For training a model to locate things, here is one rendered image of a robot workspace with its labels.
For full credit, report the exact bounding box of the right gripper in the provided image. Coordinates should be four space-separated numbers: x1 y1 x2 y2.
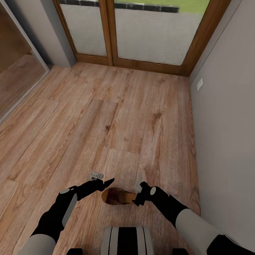
132 182 150 206

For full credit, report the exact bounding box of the sandal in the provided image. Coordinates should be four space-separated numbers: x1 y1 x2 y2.
101 188 137 205

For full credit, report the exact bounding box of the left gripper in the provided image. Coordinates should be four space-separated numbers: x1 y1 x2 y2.
84 178 115 196

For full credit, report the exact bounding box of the robot trunk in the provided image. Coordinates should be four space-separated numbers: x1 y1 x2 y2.
101 227 154 255

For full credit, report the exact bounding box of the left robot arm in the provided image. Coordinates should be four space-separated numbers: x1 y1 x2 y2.
17 171 115 255

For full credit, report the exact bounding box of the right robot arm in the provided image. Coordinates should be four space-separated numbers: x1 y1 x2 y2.
132 175 255 255

